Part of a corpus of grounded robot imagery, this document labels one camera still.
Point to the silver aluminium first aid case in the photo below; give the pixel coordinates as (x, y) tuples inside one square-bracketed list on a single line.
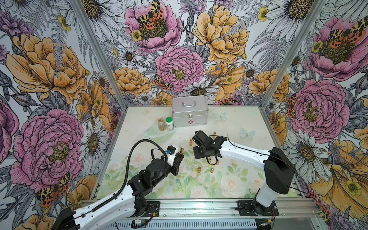
[(189, 111)]

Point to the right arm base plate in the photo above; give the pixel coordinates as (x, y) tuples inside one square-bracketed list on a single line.
[(253, 208)]

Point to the small green circuit board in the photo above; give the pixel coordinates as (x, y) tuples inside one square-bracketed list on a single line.
[(139, 223)]

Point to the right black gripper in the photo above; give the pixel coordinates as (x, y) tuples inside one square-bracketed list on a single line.
[(197, 155)]

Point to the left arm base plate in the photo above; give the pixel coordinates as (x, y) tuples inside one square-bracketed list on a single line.
[(149, 209)]

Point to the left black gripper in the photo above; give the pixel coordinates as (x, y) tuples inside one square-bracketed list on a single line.
[(175, 166)]

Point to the white bottle green cap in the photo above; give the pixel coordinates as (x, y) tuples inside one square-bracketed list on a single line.
[(169, 124)]

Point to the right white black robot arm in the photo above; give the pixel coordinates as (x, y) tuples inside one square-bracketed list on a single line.
[(277, 168)]

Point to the left aluminium corner post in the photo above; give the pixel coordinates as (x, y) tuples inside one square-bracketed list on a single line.
[(92, 37)]

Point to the aluminium corner post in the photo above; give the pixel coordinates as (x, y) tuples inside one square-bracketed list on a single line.
[(92, 37), (309, 22)]

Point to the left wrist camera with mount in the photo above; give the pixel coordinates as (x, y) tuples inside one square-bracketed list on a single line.
[(171, 153)]

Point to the aluminium front rail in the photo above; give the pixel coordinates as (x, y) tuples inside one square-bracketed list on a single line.
[(221, 212)]

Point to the right aluminium corner post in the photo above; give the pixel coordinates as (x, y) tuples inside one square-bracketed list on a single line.
[(309, 22)]

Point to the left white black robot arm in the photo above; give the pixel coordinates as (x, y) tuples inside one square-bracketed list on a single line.
[(129, 202)]

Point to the clear jar brown contents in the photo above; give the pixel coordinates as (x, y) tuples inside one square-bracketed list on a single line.
[(161, 124)]

